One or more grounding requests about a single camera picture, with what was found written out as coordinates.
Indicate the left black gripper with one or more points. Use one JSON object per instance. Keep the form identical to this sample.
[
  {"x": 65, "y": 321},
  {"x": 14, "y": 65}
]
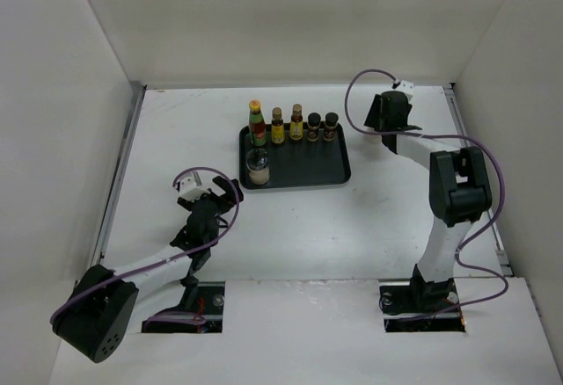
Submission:
[{"x": 227, "y": 187}]

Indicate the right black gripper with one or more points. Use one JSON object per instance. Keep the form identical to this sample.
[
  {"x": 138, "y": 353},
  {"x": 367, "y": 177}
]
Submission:
[{"x": 376, "y": 111}]

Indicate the clear jar with white powder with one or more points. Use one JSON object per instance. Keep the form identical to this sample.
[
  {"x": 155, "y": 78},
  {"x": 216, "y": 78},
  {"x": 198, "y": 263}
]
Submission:
[{"x": 257, "y": 166}]

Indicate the brown spice jar black lid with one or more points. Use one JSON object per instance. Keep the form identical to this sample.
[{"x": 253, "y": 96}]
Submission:
[{"x": 313, "y": 126}]

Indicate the tall red green sauce bottle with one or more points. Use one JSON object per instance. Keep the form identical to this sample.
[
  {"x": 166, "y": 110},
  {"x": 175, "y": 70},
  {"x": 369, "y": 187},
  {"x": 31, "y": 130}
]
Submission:
[{"x": 257, "y": 125}]

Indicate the small yellow label bottle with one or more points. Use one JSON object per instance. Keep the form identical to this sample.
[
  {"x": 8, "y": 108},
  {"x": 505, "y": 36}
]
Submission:
[{"x": 277, "y": 127}]

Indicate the small amber sauce bottle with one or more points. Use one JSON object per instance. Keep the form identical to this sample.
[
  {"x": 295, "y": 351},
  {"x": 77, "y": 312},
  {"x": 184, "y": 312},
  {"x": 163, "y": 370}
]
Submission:
[{"x": 296, "y": 123}]

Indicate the white bottle black cap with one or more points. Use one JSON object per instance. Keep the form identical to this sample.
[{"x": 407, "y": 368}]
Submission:
[{"x": 373, "y": 138}]

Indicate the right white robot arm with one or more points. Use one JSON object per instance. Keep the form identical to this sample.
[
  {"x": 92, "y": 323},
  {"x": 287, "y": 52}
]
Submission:
[{"x": 458, "y": 194}]

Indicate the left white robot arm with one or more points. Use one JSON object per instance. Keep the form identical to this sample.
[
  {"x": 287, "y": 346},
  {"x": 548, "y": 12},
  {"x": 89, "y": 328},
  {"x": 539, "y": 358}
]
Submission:
[{"x": 95, "y": 318}]

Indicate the black plastic tray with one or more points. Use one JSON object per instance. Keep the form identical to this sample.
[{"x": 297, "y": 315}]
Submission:
[{"x": 299, "y": 164}]

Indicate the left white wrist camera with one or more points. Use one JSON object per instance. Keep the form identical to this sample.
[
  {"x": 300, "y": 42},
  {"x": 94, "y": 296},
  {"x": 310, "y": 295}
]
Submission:
[{"x": 189, "y": 187}]

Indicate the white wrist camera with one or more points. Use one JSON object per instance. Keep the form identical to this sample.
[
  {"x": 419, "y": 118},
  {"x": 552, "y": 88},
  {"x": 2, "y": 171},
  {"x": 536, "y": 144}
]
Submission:
[
  {"x": 189, "y": 187},
  {"x": 405, "y": 87}
]

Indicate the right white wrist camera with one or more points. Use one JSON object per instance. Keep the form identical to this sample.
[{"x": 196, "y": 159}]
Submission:
[{"x": 405, "y": 87}]

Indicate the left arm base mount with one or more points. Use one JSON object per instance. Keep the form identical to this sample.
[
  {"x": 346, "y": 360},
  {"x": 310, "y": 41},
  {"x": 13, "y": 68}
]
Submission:
[{"x": 199, "y": 311}]

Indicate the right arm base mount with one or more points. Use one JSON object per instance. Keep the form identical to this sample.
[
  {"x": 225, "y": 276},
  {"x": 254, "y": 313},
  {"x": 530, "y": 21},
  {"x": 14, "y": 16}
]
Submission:
[{"x": 412, "y": 307}]

